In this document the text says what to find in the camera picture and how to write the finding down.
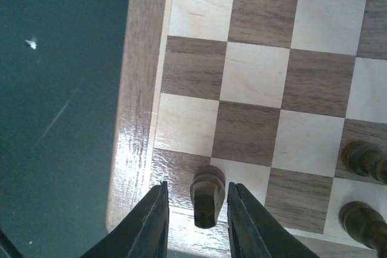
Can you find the dark chess piece corner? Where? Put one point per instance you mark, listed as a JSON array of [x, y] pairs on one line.
[[365, 225]]

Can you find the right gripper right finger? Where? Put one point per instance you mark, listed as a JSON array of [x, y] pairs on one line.
[[254, 232]]

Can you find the dark rook chess piece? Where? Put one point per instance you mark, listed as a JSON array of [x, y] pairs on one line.
[[207, 193]]

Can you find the wooden chess board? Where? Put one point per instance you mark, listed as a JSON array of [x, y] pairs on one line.
[[268, 91]]

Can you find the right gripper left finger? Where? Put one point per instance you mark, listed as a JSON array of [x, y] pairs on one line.
[[143, 232]]

